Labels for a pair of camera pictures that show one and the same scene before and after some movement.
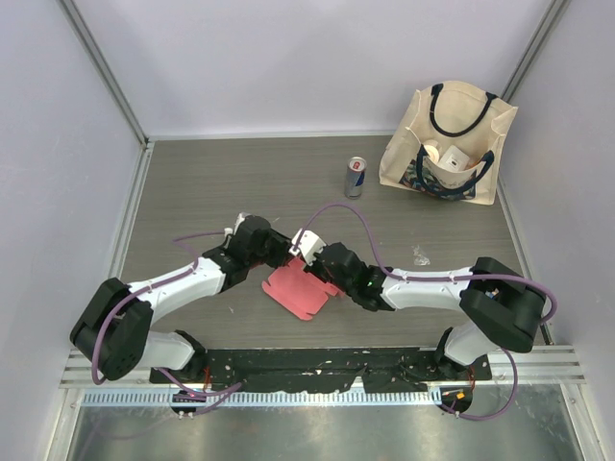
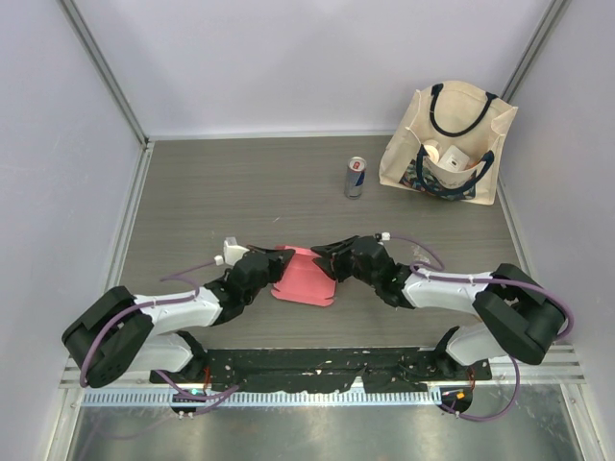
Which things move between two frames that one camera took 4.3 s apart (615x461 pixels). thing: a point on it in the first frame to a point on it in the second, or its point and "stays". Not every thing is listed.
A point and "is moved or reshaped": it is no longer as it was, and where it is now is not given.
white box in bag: x=455 y=159 stays
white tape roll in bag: x=431 y=153 stays
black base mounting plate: x=377 y=370 stays
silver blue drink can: x=355 y=177 stays
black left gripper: x=282 y=245 to x=279 y=261
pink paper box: x=297 y=290 is moved or reshaped
